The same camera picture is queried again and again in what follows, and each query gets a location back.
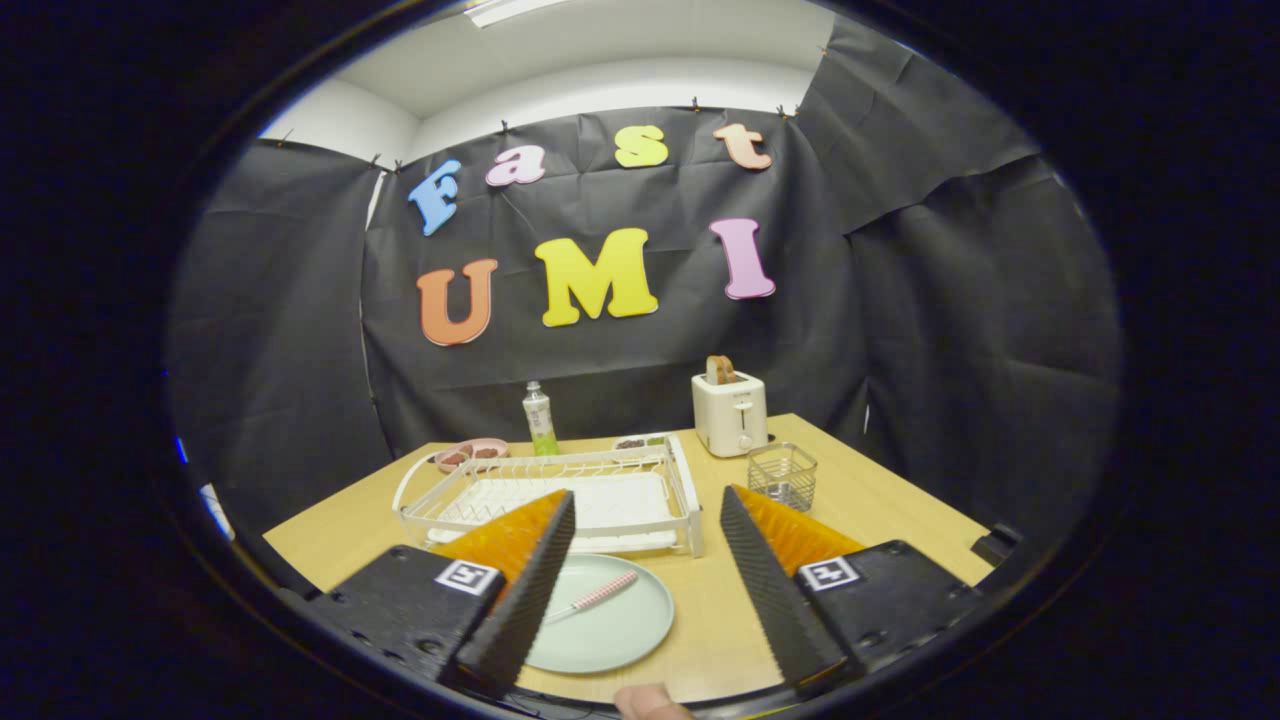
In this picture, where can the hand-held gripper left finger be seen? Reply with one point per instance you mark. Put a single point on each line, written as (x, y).
(530, 610)

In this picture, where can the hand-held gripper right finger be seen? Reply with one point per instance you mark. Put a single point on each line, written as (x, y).
(780, 610)

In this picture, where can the light green plate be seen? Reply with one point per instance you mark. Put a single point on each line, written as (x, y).
(620, 630)

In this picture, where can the pink plate with food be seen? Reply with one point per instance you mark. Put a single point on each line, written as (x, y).
(470, 455)

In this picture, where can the small white dish with food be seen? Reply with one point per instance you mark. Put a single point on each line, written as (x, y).
(640, 442)

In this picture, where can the green drink bottle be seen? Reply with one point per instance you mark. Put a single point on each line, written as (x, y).
(540, 420)

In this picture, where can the white toaster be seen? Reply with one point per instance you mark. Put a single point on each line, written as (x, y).
(730, 415)

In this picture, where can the brown bread slice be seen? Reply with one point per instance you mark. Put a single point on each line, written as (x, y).
(720, 370)

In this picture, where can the ceiling light panel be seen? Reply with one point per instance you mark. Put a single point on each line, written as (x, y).
(510, 10)

